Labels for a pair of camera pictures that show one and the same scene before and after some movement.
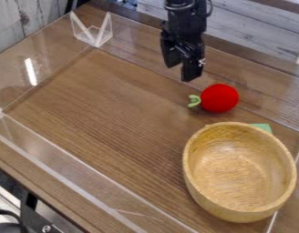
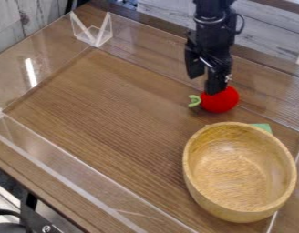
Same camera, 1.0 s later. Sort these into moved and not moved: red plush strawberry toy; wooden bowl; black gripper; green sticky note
Moved: black gripper
Not moved: green sticky note; red plush strawberry toy; wooden bowl
